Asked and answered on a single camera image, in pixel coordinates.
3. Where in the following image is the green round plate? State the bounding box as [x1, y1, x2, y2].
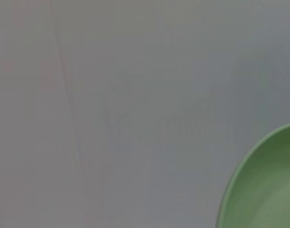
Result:
[215, 121, 290, 228]

